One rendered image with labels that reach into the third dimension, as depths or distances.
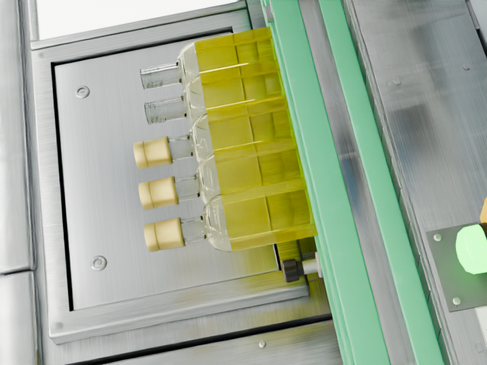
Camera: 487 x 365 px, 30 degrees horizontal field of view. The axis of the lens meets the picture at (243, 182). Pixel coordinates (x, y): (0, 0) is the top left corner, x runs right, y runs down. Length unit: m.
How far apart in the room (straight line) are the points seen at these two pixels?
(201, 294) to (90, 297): 0.15
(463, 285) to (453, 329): 0.04
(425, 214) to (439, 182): 0.04
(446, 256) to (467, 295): 0.04
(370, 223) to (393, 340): 0.12
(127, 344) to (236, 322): 0.14
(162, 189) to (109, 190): 0.19
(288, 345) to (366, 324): 0.32
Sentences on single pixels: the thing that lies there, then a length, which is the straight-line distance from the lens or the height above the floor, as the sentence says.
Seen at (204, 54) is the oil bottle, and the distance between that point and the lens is 1.18.
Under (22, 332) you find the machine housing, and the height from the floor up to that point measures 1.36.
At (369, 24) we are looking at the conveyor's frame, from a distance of 1.03.
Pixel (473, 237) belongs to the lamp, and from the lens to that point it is 0.84.
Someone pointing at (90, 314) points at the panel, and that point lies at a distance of 1.20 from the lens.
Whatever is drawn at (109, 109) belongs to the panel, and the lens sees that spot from 1.35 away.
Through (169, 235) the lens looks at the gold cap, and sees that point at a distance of 1.07.
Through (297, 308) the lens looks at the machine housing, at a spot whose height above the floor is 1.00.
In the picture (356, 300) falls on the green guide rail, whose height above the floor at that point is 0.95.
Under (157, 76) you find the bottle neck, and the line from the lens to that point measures 1.19.
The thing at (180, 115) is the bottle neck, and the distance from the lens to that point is 1.16.
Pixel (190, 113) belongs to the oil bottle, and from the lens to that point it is 1.14.
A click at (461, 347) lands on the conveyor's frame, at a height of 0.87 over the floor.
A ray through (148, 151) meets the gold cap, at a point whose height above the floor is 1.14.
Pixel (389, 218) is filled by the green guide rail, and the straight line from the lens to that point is 0.92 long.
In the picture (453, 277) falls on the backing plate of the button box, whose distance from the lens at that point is 0.88.
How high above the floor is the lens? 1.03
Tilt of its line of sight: level
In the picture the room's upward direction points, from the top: 101 degrees counter-clockwise
